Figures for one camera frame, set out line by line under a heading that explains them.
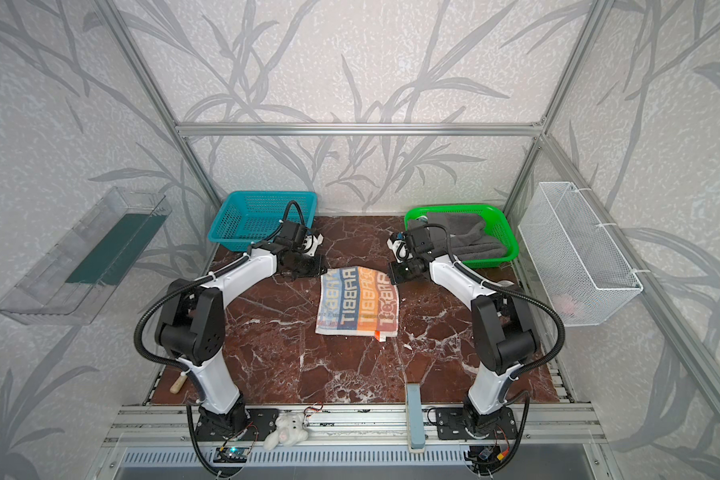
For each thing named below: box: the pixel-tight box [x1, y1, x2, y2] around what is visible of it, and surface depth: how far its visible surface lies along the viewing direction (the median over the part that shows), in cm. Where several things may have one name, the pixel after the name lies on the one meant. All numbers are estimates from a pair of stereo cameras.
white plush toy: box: [263, 414, 309, 450], surface depth 71 cm
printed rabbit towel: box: [315, 266, 400, 341], surface depth 96 cm
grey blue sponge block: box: [406, 383, 425, 448], surface depth 75 cm
